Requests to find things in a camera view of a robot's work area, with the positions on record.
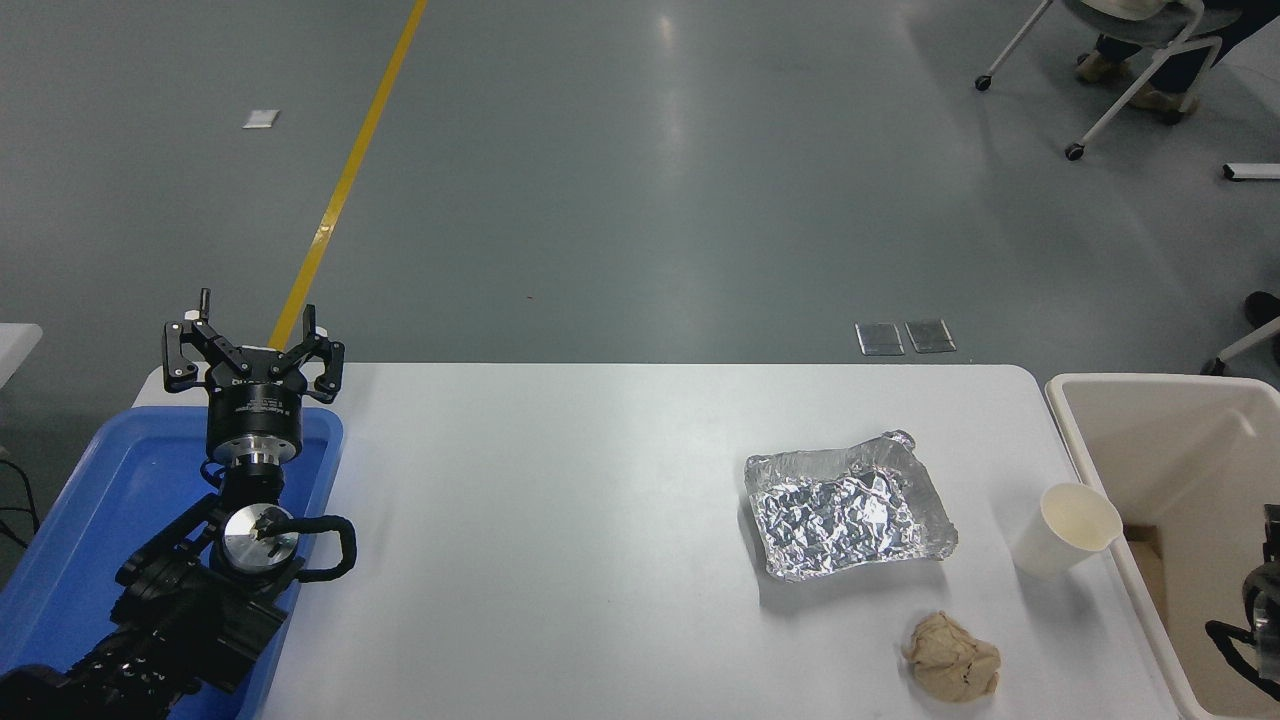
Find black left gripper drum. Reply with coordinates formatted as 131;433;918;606
207;348;307;465

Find white paper cup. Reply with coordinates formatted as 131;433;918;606
1010;482;1124;581

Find blue plastic tray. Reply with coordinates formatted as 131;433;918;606
0;405;345;720

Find white side table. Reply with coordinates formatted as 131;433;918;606
0;323;44;391

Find crumpled foil tray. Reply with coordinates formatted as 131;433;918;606
744;430;959;583

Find crumpled tan paper ball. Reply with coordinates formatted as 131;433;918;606
901;611;1002;703

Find brown cardboard piece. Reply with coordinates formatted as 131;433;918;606
1124;524;1171;613

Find large pale bin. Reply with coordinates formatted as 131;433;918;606
1045;373;1280;719

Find white-framed wheeled chair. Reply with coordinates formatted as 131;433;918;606
975;0;1241;161

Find seated person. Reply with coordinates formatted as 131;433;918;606
1075;0;1280;126

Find white chair base leg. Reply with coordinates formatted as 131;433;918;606
1200;318;1280;377

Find black floor cables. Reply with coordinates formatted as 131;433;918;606
0;450;42;551

